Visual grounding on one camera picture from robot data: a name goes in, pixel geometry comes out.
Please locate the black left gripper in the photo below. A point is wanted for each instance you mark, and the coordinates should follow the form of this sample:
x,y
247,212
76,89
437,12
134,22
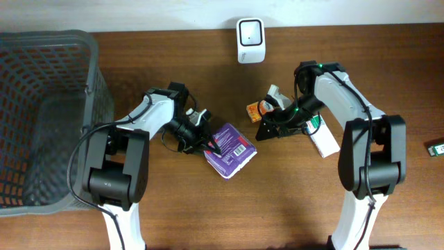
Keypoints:
x,y
197,141

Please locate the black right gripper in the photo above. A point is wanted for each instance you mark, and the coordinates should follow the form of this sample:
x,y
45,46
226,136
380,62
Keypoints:
x,y
276,124

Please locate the orange small box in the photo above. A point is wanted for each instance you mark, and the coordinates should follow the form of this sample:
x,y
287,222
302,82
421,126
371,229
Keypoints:
x,y
255,110

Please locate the purple sanitary pad pack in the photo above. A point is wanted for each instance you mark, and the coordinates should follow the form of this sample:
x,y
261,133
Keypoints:
x,y
236,151

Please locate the white green medicine box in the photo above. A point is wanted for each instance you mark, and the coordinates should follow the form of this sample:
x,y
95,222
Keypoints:
x,y
321,136

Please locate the green gum pack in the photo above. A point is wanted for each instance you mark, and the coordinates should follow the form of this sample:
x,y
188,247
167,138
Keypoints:
x,y
436,150

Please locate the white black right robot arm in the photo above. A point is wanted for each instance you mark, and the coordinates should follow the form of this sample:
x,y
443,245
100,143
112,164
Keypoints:
x,y
373,152

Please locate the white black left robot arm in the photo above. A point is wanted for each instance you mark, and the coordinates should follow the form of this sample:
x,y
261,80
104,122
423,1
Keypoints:
x,y
115,170

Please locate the white barcode scanner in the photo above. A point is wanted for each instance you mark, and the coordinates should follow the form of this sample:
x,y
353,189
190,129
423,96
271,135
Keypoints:
x,y
251,43

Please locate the grey plastic mesh basket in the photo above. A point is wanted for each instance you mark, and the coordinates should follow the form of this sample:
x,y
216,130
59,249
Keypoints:
x,y
52,92

